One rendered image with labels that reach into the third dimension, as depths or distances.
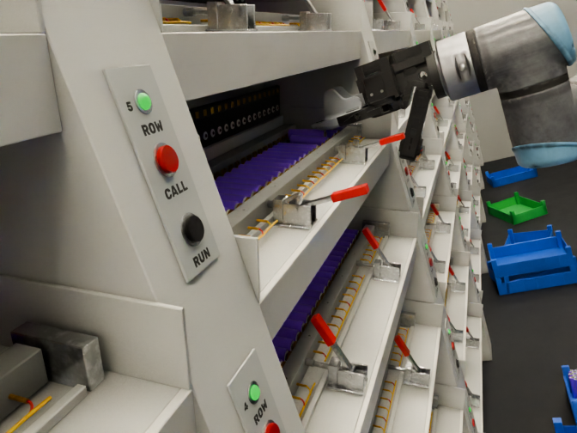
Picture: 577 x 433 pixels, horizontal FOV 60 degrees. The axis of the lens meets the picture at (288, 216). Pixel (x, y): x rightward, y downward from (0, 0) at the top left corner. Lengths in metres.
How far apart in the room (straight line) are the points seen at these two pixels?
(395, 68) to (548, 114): 0.22
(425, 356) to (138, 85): 0.76
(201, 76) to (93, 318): 0.18
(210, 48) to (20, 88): 0.18
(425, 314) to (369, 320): 0.35
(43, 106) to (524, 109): 0.64
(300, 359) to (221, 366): 0.27
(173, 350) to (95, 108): 0.13
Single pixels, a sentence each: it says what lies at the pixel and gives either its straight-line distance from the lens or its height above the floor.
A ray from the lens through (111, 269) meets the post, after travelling 0.28.
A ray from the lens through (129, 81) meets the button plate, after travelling 0.29.
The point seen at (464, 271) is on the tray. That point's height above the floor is 0.36.
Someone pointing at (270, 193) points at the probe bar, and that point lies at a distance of 0.52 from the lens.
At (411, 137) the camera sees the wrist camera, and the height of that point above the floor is 0.94.
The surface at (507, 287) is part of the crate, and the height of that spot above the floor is 0.03.
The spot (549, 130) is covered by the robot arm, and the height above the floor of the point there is 0.91.
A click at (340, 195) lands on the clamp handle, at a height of 0.96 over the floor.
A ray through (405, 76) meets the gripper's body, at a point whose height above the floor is 1.03.
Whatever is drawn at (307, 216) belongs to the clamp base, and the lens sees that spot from 0.49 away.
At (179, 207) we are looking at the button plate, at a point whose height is 1.02.
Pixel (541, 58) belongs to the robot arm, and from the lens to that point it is 0.77.
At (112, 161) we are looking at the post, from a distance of 0.27.
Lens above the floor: 1.06
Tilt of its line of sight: 13 degrees down
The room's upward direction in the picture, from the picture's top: 18 degrees counter-clockwise
